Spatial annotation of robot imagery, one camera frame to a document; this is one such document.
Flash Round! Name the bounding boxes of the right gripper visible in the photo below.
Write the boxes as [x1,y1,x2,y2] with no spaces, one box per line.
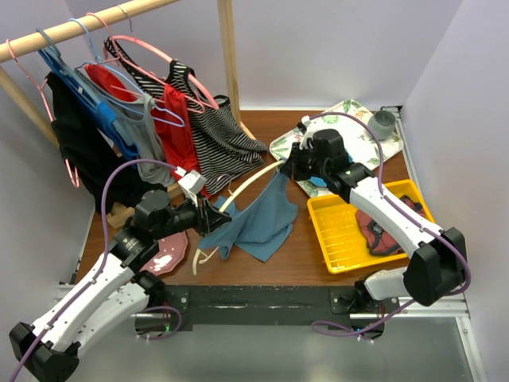
[281,142,329,182]

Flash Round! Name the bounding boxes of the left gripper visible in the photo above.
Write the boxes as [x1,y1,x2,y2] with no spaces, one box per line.
[153,190,231,240]

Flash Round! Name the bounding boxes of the cream hanger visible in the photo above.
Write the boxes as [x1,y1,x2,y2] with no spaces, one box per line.
[192,160,285,276]

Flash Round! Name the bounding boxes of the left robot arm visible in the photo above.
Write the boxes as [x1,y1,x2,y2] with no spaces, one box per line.
[9,191,231,381]

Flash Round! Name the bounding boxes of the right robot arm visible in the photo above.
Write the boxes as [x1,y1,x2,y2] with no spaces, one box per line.
[281,129,472,313]

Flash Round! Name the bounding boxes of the striped tank top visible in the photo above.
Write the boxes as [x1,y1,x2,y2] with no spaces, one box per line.
[103,38,267,195]

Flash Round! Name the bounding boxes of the maroon tank top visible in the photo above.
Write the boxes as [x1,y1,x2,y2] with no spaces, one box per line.
[355,209,405,256]

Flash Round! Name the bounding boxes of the light blue hanger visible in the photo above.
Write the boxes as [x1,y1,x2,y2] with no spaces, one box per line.
[68,18,186,128]

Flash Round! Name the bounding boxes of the red tank top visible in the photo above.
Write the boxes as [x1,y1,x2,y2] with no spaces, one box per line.
[85,64,200,181]

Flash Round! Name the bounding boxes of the grey tank top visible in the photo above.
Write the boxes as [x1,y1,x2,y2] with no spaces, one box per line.
[113,95,175,187]

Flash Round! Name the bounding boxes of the pink hanger with black top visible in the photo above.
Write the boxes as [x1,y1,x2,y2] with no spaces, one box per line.
[6,38,80,188]

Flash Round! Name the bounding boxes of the black tank top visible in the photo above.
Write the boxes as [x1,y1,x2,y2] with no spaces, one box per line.
[46,72,166,213]

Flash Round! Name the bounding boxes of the royal blue tank top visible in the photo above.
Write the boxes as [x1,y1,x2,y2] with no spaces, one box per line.
[38,47,139,161]

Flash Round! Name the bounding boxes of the pink hanger with striped top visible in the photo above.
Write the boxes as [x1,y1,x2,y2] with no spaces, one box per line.
[86,12,219,110]

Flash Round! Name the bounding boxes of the grey blue hanger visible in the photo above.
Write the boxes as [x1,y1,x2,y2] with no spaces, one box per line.
[36,29,103,111]

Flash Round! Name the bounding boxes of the blue dotted plate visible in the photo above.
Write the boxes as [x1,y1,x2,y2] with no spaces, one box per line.
[310,149,353,188]

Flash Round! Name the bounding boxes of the pink dotted plate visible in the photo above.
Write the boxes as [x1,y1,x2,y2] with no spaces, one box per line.
[141,232,188,276]

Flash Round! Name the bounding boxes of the floral serving tray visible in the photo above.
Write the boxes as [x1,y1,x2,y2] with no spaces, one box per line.
[269,99,405,198]

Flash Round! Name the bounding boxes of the yellow plastic bin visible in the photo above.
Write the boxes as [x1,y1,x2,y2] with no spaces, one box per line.
[306,178,437,275]

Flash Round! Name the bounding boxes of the wooden clothes rack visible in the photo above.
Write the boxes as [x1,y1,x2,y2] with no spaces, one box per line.
[0,0,255,230]

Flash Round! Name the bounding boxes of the grey cup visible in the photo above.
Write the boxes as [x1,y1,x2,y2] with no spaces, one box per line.
[367,110,396,141]

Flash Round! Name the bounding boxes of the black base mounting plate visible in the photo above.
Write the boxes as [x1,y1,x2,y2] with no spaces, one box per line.
[148,285,399,330]

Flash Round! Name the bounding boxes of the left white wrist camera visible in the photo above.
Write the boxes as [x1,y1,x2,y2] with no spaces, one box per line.
[177,170,207,206]

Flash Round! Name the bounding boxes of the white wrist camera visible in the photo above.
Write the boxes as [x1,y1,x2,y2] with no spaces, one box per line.
[177,170,207,206]
[297,115,319,150]

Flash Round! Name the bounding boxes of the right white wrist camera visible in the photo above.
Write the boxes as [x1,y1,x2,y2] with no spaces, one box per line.
[297,115,319,150]

